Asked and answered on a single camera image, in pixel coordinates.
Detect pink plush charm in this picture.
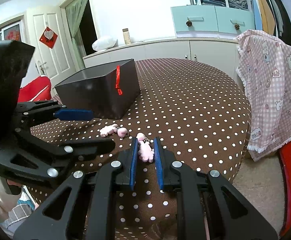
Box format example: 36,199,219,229
100,124,128,138
136,133,154,163

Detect jade pendant red cord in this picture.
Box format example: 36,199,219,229
115,64,124,96

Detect red cat chair cover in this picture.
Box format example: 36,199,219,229
18,75,52,102

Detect white panel door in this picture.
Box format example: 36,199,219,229
20,4,76,86

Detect brown polka dot tablecloth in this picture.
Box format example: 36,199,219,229
26,57,252,240

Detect dark grey storage box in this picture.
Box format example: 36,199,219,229
54,59,140,120

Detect red diamond door decoration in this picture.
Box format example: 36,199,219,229
39,27,58,49

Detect window with red cutouts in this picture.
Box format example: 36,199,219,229
0,21,23,42

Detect white pillow bag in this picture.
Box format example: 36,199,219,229
92,36,117,51

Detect green curtain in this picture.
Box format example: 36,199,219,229
65,0,88,70

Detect beige jar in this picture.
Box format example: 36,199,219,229
122,28,132,45

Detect white low cabinet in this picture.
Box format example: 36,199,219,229
83,37,239,82

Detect pink checkered cloth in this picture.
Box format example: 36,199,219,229
236,30,291,161

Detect teal drawer unit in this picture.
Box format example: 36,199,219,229
171,5,255,40

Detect hanging clothes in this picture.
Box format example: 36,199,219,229
245,0,291,48

